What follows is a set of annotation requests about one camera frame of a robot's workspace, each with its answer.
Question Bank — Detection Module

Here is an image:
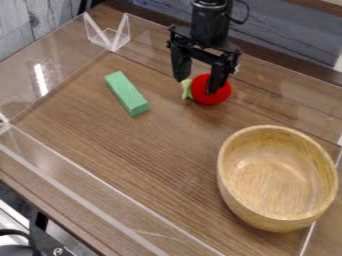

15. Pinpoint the black cable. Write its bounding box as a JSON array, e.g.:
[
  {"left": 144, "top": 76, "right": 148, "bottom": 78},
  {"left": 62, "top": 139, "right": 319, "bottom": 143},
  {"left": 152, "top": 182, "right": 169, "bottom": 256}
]
[{"left": 0, "top": 228, "right": 38, "bottom": 256}]

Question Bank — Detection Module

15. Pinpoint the green rectangular block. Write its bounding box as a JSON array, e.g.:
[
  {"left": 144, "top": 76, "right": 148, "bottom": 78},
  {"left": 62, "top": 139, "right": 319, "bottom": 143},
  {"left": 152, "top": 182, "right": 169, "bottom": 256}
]
[{"left": 104, "top": 71, "right": 149, "bottom": 116}]

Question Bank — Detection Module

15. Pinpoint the wooden bowl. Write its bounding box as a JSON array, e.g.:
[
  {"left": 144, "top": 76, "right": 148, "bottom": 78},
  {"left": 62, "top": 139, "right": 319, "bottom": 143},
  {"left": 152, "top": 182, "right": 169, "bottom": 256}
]
[{"left": 216, "top": 125, "right": 339, "bottom": 233}]

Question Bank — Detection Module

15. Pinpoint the clear acrylic table enclosure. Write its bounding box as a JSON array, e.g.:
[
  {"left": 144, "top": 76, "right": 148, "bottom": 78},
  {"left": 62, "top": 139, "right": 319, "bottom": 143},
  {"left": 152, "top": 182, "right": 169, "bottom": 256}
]
[{"left": 0, "top": 15, "right": 342, "bottom": 256}]

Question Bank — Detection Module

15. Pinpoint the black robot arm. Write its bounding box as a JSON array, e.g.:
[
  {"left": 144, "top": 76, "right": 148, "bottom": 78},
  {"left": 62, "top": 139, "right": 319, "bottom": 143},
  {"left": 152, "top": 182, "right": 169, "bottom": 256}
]
[{"left": 167, "top": 0, "right": 244, "bottom": 95}]

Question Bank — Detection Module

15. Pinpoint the red plush strawberry toy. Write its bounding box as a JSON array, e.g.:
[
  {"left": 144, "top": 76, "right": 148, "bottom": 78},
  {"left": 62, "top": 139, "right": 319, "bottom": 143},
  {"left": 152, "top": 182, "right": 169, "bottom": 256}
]
[{"left": 180, "top": 73, "right": 232, "bottom": 105}]

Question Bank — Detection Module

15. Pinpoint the black table clamp bracket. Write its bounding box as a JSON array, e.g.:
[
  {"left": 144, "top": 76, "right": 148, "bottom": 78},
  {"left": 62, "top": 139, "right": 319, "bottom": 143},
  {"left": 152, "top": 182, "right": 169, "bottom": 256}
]
[{"left": 29, "top": 211, "right": 76, "bottom": 256}]

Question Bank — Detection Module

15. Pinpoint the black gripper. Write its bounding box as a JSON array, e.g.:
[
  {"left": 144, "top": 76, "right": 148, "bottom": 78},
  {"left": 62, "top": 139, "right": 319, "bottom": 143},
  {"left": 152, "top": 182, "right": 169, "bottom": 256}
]
[{"left": 167, "top": 25, "right": 242, "bottom": 94}]

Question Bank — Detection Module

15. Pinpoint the clear acrylic corner bracket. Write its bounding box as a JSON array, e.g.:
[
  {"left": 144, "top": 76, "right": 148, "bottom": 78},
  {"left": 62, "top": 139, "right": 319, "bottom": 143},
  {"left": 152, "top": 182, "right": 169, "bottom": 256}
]
[{"left": 83, "top": 13, "right": 131, "bottom": 52}]

